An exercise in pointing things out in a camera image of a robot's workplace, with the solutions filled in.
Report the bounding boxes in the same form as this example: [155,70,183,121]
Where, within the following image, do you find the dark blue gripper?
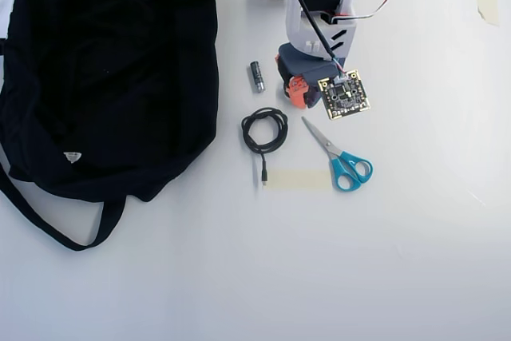
[274,42,348,109]

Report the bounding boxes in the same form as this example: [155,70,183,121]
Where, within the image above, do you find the black USB cable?
[240,107,291,189]

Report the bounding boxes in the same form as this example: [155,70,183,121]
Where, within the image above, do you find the black fabric bag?
[0,0,220,253]

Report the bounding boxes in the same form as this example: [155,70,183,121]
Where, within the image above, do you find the black AA battery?
[249,60,267,93]

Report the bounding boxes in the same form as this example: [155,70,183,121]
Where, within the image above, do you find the long beige masking tape strip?
[266,169,333,191]

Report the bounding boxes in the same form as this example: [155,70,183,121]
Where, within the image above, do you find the bare camera circuit board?
[317,69,371,121]

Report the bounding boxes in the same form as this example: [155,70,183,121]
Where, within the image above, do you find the blue-handled scissors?
[300,116,374,192]

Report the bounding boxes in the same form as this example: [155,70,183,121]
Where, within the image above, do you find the black camera wire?
[278,0,340,69]

